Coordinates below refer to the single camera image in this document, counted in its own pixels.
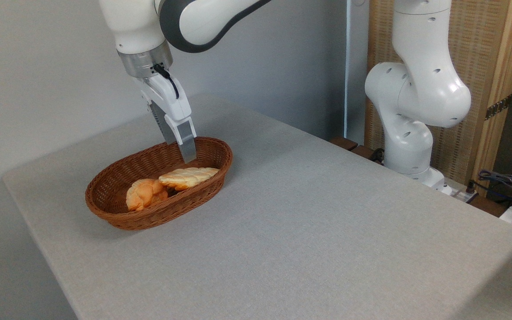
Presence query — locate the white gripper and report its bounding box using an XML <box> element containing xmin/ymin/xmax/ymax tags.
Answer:
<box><xmin>138</xmin><ymin>73</ymin><xmax>197</xmax><ymax>164</ymax></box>

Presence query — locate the long braided bread loaf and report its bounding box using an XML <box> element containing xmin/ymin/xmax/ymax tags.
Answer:
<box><xmin>159</xmin><ymin>167</ymin><xmax>220</xmax><ymax>192</ymax></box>

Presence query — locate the brown wicker basket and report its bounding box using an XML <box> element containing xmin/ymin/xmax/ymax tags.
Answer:
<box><xmin>85</xmin><ymin>136</ymin><xmax>233</xmax><ymax>231</ymax></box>

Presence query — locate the small croissant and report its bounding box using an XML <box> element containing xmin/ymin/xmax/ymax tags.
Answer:
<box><xmin>126</xmin><ymin>179</ymin><xmax>169</xmax><ymax>212</ymax></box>

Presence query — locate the dark wooden base board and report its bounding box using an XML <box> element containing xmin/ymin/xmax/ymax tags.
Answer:
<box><xmin>330</xmin><ymin>136</ymin><xmax>385</xmax><ymax>165</ymax></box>

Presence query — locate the white power strip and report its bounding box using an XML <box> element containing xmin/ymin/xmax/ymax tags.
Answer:
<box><xmin>443</xmin><ymin>183</ymin><xmax>479</xmax><ymax>204</ymax></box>

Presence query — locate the bamboo folding screen panel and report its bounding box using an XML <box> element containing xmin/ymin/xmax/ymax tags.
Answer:
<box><xmin>365</xmin><ymin>0</ymin><xmax>512</xmax><ymax>196</ymax></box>

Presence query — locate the metal screen hinge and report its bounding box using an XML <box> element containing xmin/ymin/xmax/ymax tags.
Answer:
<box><xmin>485</xmin><ymin>95</ymin><xmax>512</xmax><ymax>120</ymax></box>

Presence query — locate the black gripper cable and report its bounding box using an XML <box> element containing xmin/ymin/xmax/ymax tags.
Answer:
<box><xmin>152</xmin><ymin>64</ymin><xmax>180</xmax><ymax>100</ymax></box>

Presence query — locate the white vertical wall trim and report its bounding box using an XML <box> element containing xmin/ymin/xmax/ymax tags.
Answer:
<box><xmin>344</xmin><ymin>0</ymin><xmax>355</xmax><ymax>139</ymax></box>

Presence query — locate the dark cable bundle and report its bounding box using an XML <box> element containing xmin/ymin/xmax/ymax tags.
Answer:
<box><xmin>476</xmin><ymin>170</ymin><xmax>512</xmax><ymax>209</ymax></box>

